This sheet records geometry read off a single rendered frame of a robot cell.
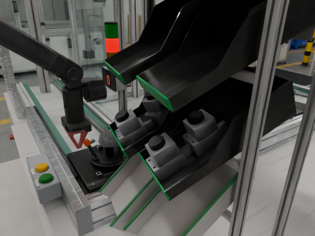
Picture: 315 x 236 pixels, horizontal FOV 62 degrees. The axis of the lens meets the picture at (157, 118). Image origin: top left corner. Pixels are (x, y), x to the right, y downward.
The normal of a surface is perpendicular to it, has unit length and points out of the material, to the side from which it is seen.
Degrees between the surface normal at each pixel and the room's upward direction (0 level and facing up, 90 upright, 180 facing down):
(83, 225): 90
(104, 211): 90
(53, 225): 0
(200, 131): 90
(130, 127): 92
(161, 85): 25
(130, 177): 45
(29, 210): 0
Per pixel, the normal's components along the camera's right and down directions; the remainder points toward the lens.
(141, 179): -0.64, -0.54
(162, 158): 0.40, 0.38
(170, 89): -0.38, -0.76
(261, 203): 0.01, -0.91
